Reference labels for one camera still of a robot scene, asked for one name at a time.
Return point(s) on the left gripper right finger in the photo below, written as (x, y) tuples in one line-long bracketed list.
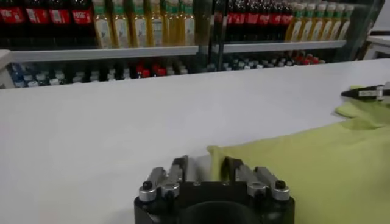
[(259, 182)]

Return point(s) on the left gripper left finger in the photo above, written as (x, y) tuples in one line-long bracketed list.
[(167, 182)]

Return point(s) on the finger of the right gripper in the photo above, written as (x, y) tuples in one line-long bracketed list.
[(365, 92)]

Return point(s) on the small red cap cola bottle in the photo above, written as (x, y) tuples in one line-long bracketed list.
[(314, 60), (144, 72), (300, 58), (160, 71)]

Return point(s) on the white cabinet shelf board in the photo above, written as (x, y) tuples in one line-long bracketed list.
[(274, 46), (91, 54)]

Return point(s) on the light green printed T-shirt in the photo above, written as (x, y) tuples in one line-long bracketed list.
[(304, 167)]

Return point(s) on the black cabinet centre post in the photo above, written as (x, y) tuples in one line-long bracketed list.
[(210, 30)]

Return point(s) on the white side table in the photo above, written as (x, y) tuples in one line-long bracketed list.
[(381, 41)]

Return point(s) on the white drinks display cabinet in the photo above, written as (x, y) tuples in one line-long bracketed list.
[(362, 27)]

